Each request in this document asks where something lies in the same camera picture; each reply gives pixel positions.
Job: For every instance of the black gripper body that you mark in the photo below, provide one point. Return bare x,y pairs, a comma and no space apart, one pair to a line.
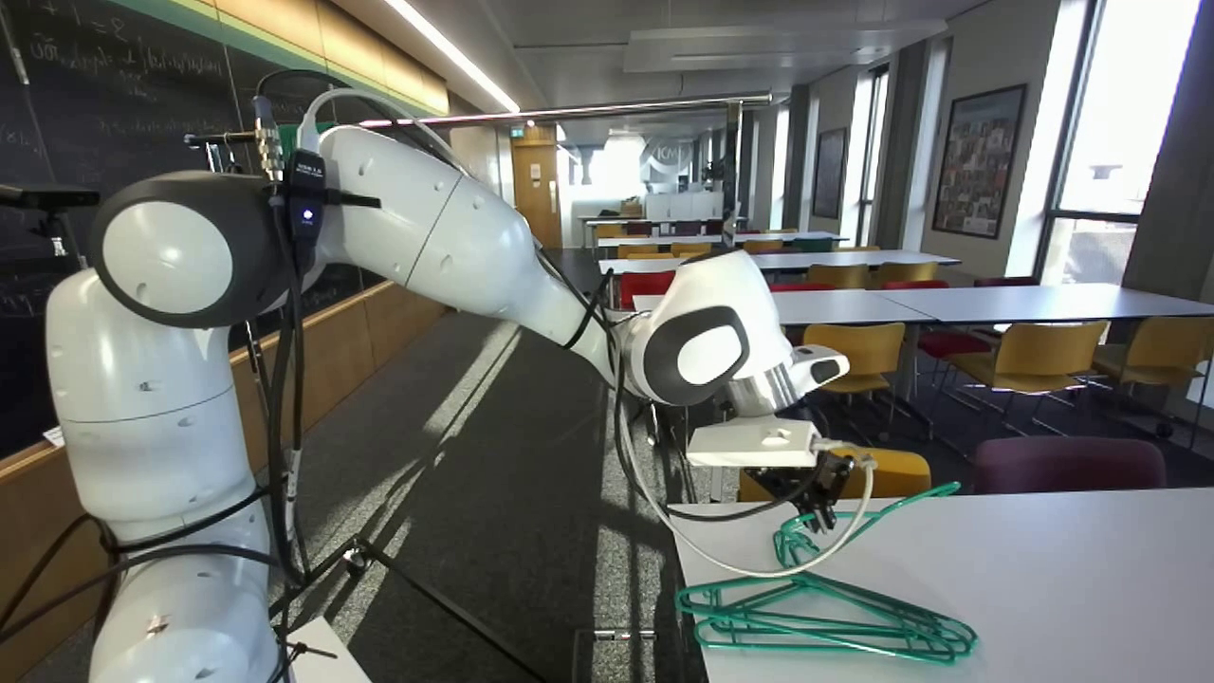
830,476

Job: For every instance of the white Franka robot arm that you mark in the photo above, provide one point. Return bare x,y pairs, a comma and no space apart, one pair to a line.
442,212

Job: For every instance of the yellow chair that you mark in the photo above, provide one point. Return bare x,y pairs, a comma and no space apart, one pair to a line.
868,356
899,471
1171,350
837,275
908,269
1045,356

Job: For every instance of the red chair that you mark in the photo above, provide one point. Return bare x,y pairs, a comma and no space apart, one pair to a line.
955,341
645,288

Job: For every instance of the purple chair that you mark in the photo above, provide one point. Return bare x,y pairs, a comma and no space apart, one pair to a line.
1069,462

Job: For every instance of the tall window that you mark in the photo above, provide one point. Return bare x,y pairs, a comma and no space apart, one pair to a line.
873,153
1122,136

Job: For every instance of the thin black floor rod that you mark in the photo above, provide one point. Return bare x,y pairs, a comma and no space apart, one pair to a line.
442,604

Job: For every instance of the wooden door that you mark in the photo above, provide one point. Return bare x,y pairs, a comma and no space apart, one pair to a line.
536,190

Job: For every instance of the silver metal clothes rack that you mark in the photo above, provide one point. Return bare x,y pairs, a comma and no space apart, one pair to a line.
572,111

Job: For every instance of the white robot mounting table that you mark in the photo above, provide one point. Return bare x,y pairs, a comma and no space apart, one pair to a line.
324,648

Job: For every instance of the long ceiling light strip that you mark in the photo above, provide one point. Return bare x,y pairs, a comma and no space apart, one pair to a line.
450,51

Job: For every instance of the black mounting bar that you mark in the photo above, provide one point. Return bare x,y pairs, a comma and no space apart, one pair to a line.
50,196

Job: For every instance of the dark chalkboard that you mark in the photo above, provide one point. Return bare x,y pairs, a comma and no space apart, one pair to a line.
77,77

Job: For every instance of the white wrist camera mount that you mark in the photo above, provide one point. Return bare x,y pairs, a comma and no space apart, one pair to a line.
762,441

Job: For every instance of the framed wall painting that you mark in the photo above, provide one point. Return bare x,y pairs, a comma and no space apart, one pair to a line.
980,164

